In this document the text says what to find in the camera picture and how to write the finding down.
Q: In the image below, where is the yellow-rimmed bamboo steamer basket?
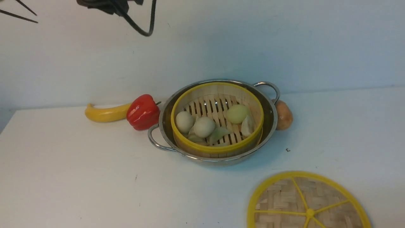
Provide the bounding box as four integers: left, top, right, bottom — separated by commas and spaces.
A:
170, 82, 265, 158

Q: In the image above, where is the white folded dumpling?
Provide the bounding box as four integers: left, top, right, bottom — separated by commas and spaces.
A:
240, 115, 255, 138

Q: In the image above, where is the yellow banana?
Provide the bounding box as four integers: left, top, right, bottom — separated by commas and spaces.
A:
85, 103, 131, 123

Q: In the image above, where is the black camera cable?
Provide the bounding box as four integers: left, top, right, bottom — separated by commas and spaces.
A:
109, 0, 157, 37

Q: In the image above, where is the large white round bun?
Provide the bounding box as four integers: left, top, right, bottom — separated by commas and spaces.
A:
193, 117, 216, 138

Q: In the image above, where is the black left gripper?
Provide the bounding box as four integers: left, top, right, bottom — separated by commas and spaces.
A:
76, 0, 130, 15

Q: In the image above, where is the red bell pepper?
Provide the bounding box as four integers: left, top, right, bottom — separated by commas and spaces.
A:
126, 94, 161, 131

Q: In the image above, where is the pale yellow round bun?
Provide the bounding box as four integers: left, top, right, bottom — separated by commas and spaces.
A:
226, 104, 249, 124

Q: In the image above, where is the brown potato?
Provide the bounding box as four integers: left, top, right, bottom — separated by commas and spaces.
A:
272, 99, 294, 131

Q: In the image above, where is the pale green dumpling corner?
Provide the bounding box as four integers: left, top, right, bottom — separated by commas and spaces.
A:
187, 125, 206, 144

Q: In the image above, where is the stainless steel pot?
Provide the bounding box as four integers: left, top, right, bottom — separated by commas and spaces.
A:
148, 79, 281, 166

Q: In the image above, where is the pale green dumpling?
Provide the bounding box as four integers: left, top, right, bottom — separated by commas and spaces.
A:
207, 127, 232, 146

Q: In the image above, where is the yellow-rimmed bamboo steamer lid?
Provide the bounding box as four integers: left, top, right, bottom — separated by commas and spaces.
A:
247, 171, 372, 228

